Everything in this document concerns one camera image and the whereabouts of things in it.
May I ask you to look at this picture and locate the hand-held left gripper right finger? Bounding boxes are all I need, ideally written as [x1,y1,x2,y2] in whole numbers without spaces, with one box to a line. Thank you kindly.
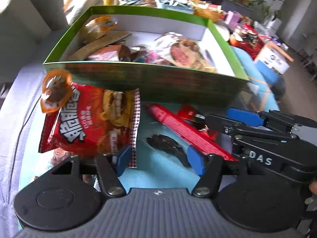
[187,144,248,199]

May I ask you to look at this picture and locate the grey sofa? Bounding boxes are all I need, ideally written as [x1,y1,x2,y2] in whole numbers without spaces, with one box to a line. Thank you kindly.
[0,0,67,85]

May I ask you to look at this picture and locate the red plastic bag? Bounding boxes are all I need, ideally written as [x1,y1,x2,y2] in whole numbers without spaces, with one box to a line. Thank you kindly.
[238,23,270,57]

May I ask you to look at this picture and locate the pink snack packet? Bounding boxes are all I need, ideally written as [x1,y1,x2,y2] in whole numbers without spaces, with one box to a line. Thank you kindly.
[87,45,120,61]

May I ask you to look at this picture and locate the long red snack box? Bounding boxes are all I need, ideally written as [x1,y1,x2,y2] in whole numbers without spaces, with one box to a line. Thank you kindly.
[146,103,238,161]

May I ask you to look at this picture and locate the red chips bag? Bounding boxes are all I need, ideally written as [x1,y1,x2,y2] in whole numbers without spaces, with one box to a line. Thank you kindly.
[38,82,141,169]

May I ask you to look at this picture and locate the green cardboard box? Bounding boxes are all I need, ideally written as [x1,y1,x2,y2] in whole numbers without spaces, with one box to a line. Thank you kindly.
[43,6,250,108]

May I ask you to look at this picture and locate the cardboard box blue print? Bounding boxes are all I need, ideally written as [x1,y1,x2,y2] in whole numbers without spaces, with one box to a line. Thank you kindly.
[255,42,290,75]

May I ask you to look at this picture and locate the white sheet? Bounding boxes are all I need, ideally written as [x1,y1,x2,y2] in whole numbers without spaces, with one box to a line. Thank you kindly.
[0,63,57,238]

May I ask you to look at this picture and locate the orange jelly cup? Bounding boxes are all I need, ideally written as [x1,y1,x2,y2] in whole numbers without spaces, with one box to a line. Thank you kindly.
[40,69,73,113]

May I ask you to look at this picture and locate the orange woven basket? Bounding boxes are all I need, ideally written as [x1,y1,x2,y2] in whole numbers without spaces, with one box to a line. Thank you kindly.
[194,5,221,21]

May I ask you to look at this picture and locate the clear brown pastry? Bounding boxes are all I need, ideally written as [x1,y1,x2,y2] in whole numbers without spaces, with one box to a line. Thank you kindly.
[118,44,149,62]

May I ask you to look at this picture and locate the large clear snack bag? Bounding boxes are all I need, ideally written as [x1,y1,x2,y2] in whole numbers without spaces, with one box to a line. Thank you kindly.
[152,32,217,73]

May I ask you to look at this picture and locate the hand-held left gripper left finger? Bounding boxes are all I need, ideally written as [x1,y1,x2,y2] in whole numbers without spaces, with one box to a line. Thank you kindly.
[36,144,133,199]

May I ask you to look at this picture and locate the black snack packet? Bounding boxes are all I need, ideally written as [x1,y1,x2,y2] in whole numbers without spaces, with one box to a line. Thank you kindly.
[146,134,192,168]

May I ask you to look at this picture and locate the small red snack packet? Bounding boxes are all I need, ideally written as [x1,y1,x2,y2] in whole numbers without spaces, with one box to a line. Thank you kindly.
[176,104,207,129]

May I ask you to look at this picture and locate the purple box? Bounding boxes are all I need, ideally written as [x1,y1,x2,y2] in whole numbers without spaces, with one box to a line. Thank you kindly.
[225,11,241,25]

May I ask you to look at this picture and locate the brown bread packet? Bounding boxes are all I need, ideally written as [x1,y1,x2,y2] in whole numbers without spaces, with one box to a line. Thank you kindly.
[83,15,118,42]

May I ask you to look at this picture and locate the blue green organizer bin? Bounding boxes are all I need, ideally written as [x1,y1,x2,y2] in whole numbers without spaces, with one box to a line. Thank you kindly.
[156,0,195,14]

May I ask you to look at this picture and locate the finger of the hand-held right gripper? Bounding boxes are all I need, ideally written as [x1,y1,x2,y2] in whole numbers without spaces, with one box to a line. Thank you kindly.
[226,107,267,127]
[205,113,239,136]

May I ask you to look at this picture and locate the teal patterned mat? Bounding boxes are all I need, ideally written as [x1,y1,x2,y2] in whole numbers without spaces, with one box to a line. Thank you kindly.
[18,46,285,231]

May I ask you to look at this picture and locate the brown snack packet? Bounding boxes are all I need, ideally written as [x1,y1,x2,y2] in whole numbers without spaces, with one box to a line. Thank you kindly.
[66,30,132,60]

